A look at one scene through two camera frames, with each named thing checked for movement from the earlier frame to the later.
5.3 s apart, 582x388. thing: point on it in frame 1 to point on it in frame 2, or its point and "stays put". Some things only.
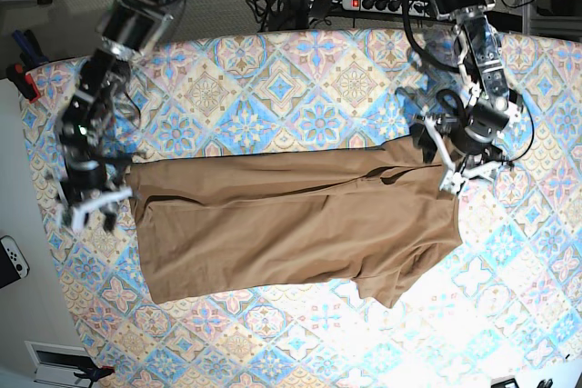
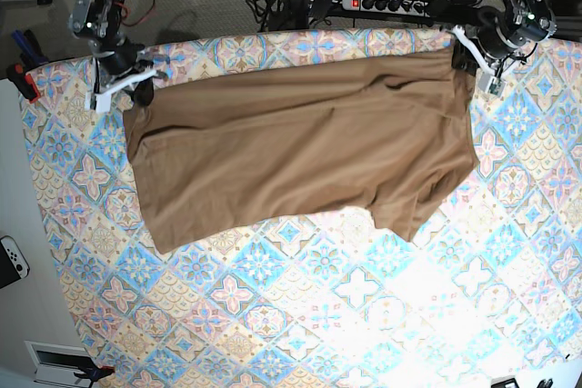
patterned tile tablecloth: [505, 312] stays put
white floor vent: [55, 364] stays put
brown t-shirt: [375, 216] to [386, 133]
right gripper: [466, 132] to [500, 43]
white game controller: [13, 263] stays put
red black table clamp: [24, 82] stays put
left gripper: [92, 174] to [115, 63]
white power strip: [386, 4] stays put
